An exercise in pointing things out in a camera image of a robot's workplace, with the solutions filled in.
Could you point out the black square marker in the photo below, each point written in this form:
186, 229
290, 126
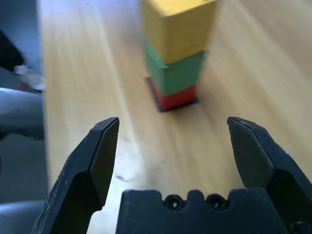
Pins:
160, 111

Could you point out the green wooden block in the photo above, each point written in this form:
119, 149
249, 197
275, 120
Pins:
178, 75

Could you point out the red wooden block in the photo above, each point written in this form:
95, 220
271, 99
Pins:
178, 98

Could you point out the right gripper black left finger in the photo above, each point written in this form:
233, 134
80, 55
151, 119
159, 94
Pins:
80, 175

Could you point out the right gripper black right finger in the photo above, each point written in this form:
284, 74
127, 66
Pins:
268, 158

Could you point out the black trouser leg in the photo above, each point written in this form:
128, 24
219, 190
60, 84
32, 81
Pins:
9, 53

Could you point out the yellow wooden block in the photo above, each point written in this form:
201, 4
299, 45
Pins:
178, 31

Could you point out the white sneaker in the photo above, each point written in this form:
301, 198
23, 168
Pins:
31, 78

